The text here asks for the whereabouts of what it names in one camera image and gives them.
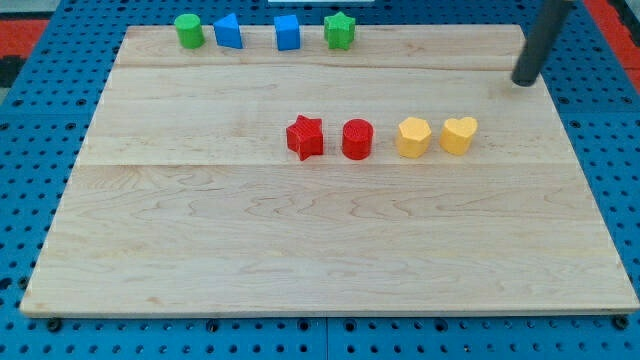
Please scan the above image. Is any red star block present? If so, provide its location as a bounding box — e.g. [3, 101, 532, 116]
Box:
[286, 115, 324, 161]

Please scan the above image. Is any blue triangle block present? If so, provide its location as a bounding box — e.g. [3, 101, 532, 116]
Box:
[213, 13, 243, 49]

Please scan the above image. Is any red cylinder block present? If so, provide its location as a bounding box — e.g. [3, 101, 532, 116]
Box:
[342, 118, 374, 160]

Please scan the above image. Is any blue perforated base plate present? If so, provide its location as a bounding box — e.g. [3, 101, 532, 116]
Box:
[1, 0, 639, 359]

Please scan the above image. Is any yellow hexagon block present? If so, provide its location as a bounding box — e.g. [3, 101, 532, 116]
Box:
[395, 117, 432, 159]

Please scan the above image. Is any green star block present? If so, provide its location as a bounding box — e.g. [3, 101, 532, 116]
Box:
[323, 12, 356, 50]

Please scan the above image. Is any light wooden board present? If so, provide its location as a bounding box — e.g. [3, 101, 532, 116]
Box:
[20, 25, 639, 318]

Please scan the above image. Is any blue cube block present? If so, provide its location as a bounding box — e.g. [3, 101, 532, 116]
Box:
[274, 15, 301, 51]

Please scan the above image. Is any black cylindrical robot arm tip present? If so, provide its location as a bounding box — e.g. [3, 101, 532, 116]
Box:
[511, 0, 575, 87]

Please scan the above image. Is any yellow heart block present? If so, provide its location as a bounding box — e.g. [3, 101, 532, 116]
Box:
[439, 117, 478, 156]

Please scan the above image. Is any green cylinder block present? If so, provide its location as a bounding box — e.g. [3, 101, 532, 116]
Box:
[174, 13, 205, 49]

